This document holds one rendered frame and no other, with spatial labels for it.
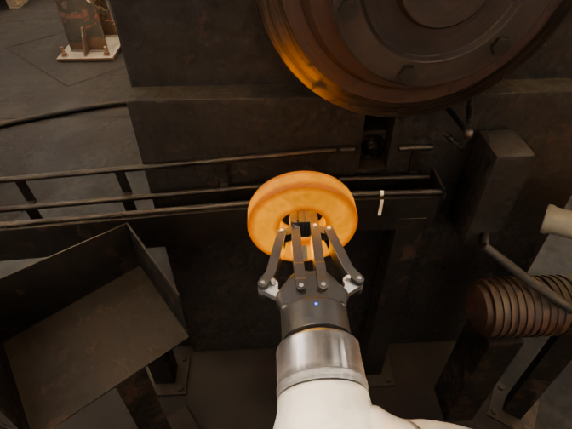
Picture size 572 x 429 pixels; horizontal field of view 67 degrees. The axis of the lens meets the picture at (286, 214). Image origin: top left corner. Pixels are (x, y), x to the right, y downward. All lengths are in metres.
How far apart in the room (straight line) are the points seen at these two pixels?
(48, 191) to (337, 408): 1.99
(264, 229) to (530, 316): 0.62
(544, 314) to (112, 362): 0.82
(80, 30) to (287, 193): 3.13
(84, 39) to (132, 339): 2.96
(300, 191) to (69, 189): 1.76
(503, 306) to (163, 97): 0.78
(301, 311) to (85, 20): 3.24
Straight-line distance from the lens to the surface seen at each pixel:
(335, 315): 0.47
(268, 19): 0.68
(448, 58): 0.65
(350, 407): 0.41
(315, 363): 0.43
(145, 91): 0.89
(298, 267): 0.52
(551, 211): 0.98
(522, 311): 1.02
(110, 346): 0.81
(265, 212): 0.59
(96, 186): 2.19
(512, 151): 0.91
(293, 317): 0.47
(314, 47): 0.67
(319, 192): 0.57
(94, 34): 3.58
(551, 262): 1.96
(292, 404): 0.42
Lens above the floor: 1.25
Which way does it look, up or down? 42 degrees down
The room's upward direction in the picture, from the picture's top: straight up
